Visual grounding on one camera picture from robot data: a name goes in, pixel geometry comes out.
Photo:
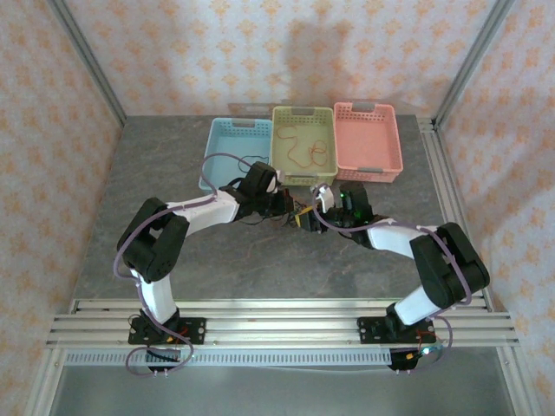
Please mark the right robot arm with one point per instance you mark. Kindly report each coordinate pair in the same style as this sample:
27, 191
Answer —
390, 238

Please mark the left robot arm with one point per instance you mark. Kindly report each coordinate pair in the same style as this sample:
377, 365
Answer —
204, 212

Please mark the blue perforated plastic basket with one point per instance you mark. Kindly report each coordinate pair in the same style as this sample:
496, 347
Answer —
225, 143

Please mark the pink perforated plastic basket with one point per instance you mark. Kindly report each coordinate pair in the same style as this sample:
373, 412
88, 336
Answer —
368, 143

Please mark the green perforated plastic basket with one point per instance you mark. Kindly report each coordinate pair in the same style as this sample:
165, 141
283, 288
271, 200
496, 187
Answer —
303, 130

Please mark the grey metal shelf panel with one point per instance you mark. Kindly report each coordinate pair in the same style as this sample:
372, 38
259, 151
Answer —
282, 390

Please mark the aluminium side rail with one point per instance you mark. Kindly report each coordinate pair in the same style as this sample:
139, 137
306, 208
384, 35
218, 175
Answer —
438, 173

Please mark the aluminium mounting rail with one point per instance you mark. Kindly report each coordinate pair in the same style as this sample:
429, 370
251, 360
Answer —
282, 325

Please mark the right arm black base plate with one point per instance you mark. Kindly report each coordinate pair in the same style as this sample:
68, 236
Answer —
368, 331

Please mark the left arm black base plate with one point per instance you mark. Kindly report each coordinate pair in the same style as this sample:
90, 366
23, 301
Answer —
197, 331

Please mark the aluminium frame post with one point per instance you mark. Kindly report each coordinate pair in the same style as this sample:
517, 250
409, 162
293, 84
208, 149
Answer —
86, 56
472, 56

